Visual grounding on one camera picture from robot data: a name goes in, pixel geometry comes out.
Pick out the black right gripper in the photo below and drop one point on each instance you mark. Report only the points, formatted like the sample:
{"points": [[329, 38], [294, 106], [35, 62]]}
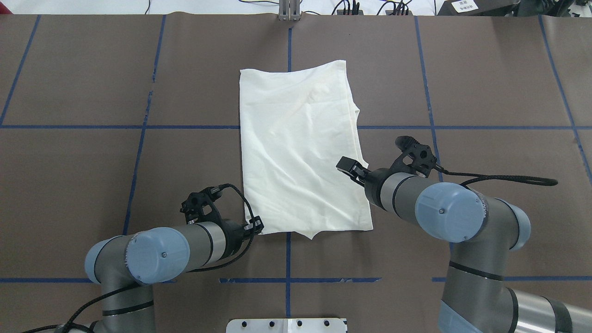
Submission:
{"points": [[373, 181]]}

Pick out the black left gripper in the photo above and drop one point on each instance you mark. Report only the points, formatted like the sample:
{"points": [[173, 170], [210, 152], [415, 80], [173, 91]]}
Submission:
{"points": [[234, 232]]}

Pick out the cream long-sleeve cat shirt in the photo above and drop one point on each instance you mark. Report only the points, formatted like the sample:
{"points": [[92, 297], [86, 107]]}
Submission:
{"points": [[294, 128]]}

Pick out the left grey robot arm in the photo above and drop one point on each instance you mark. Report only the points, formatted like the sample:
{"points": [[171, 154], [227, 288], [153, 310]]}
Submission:
{"points": [[127, 266]]}

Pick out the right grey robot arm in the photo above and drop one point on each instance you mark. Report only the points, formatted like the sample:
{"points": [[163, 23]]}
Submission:
{"points": [[483, 231]]}

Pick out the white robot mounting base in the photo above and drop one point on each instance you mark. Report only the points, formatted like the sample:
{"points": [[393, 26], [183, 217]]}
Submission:
{"points": [[288, 325]]}

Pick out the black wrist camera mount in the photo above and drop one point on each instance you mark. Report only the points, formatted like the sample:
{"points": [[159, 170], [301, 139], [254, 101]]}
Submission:
{"points": [[199, 207]]}

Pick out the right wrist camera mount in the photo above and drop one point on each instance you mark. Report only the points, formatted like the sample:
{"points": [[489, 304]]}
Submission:
{"points": [[415, 158]]}

